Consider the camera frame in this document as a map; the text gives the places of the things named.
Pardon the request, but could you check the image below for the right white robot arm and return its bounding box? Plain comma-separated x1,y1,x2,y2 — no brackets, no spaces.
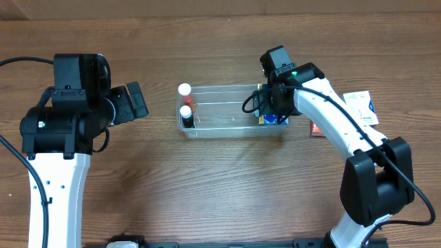
250,45,415,247

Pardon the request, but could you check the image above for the white medicine box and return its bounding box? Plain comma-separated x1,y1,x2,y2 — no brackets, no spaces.
343,91,379,126

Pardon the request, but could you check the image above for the black tube white cap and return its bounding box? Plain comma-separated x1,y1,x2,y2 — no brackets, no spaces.
179,105,194,128

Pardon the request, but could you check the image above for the red orange medicine box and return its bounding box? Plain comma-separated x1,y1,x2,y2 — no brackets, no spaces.
309,121,325,136

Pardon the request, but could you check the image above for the blue yellow VapoDrops box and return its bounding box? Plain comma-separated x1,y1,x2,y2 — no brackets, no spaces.
253,94,285,126

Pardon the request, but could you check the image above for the clear plastic container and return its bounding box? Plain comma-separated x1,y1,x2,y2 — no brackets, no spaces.
176,84,289,138

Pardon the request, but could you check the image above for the orange tube white cap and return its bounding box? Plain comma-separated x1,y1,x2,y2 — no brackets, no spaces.
178,83,195,112

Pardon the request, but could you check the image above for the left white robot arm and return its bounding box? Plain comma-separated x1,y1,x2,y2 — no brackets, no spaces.
20,54,148,247

